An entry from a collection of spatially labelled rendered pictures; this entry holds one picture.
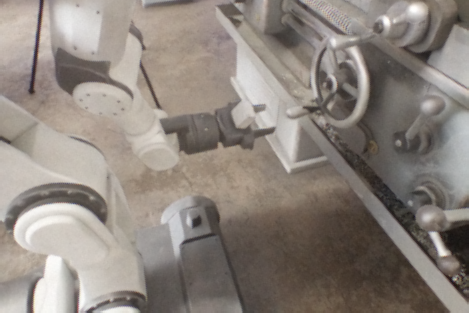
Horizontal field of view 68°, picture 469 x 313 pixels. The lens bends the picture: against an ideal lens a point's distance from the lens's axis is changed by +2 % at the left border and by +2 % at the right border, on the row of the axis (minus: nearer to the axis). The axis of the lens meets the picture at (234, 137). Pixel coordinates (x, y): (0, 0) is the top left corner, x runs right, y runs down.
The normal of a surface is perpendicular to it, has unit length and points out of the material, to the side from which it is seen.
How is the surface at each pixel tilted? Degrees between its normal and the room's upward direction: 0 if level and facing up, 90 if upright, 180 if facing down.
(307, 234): 0
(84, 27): 114
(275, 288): 0
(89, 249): 90
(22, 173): 90
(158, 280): 0
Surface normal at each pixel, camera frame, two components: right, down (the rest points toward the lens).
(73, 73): -0.03, 0.90
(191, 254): 0.01, -0.76
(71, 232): 0.29, 0.62
